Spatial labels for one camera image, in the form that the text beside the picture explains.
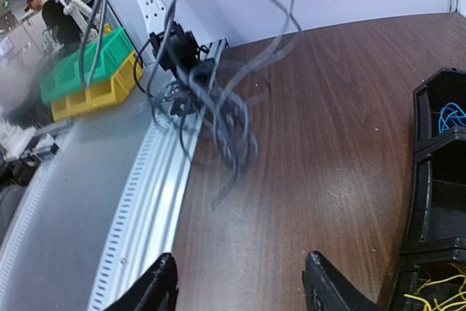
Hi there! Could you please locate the green plastic bin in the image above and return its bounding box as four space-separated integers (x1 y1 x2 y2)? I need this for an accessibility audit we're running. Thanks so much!
39 27 136 105

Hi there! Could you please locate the grey cable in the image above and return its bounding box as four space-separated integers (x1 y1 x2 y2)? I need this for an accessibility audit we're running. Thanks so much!
78 0 305 213

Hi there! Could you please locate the blue cable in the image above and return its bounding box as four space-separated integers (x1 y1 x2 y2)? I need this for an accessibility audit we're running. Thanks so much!
438 102 466 133

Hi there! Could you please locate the aluminium front rail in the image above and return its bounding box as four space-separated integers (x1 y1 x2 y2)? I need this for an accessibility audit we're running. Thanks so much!
0 37 230 311

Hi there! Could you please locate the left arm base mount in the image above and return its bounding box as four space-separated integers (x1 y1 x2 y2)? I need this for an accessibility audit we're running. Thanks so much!
146 32 229 122

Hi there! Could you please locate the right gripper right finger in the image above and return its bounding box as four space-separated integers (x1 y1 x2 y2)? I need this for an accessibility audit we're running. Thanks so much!
301 251 380 311

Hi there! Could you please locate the yellow plastic bin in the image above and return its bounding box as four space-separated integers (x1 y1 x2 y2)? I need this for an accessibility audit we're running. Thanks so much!
51 51 143 122

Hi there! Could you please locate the black three-compartment bin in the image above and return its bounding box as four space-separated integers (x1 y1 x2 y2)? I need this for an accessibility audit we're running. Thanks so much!
386 68 465 310

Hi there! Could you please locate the person in red cap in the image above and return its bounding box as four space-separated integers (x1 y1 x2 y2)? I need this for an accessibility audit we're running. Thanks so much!
26 0 81 53

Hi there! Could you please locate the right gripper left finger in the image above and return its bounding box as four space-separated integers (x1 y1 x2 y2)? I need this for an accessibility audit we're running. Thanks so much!
105 253 179 311

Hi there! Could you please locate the yellow cable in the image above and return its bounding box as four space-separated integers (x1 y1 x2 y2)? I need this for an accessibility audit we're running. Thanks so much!
403 262 466 311

